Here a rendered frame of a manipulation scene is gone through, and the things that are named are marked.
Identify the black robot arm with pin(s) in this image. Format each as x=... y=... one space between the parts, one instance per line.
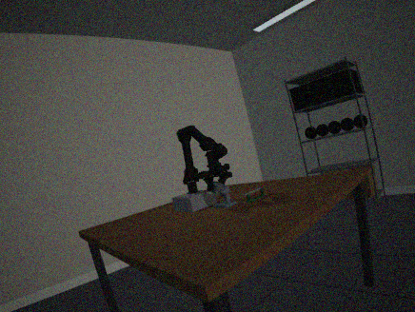
x=217 y=151

